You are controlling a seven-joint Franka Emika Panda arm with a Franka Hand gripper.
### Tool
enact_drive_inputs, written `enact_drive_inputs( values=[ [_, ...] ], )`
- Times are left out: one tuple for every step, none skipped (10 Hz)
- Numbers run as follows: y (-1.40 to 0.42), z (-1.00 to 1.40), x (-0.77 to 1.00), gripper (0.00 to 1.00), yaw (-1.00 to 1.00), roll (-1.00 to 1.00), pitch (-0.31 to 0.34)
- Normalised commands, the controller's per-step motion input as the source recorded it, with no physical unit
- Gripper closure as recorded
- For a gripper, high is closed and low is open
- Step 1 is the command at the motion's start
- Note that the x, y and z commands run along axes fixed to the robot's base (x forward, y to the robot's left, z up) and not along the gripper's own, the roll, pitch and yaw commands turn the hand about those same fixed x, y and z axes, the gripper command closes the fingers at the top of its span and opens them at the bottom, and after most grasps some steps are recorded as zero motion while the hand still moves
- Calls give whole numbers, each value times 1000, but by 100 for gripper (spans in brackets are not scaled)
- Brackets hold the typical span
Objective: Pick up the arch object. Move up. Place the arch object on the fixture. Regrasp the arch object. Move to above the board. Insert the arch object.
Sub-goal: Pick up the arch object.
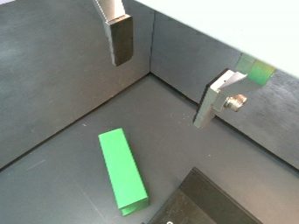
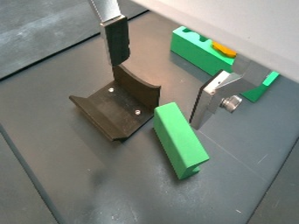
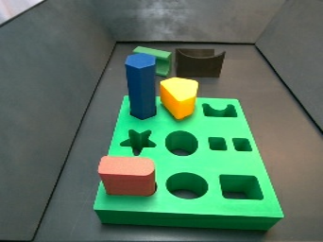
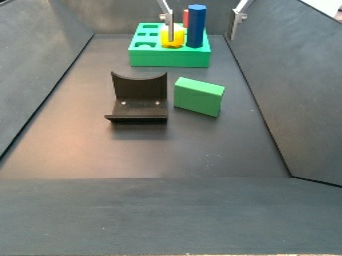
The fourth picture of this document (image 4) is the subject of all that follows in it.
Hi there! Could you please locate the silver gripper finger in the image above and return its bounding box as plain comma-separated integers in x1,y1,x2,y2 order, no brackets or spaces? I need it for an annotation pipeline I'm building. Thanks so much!
157,0,174,42
230,0,254,39

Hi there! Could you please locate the yellow wedge block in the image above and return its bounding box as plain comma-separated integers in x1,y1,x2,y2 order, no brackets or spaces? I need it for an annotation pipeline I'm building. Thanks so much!
161,24,185,48

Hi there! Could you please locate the black curved fixture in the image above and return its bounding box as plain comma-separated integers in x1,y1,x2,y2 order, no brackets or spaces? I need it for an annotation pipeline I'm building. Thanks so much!
105,72,169,122

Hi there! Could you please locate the blue hexagonal prism block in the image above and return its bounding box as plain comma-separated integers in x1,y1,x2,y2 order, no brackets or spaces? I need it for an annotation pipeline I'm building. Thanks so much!
186,4,208,48

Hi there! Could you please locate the red rounded block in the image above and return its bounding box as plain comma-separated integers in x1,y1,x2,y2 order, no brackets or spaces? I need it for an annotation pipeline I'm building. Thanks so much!
184,9,189,28

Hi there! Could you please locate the green arch block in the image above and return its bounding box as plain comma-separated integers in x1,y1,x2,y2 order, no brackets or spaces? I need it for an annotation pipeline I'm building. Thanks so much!
174,77,225,117

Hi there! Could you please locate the green shape sorter board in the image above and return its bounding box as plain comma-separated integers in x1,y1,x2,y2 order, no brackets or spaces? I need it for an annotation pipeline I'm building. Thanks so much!
129,23,212,68

